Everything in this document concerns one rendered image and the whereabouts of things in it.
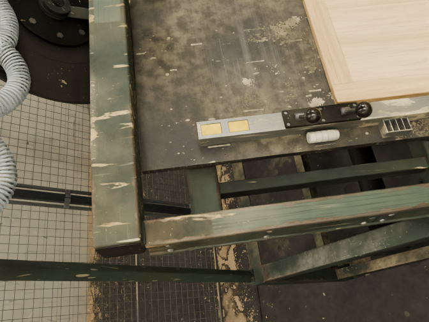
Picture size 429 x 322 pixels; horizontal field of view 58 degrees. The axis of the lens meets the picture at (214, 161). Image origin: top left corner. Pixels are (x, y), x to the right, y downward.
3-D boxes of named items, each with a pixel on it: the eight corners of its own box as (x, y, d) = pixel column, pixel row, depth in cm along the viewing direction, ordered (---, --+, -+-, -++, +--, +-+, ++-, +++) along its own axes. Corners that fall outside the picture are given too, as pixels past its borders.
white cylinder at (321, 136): (308, 145, 101) (337, 142, 102) (310, 140, 99) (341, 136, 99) (305, 135, 103) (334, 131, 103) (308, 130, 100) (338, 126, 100)
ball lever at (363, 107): (350, 118, 101) (376, 116, 88) (336, 119, 101) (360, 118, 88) (349, 103, 101) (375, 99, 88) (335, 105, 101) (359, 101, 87)
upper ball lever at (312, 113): (306, 123, 100) (324, 122, 87) (291, 125, 100) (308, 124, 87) (304, 108, 100) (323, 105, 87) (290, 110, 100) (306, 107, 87)
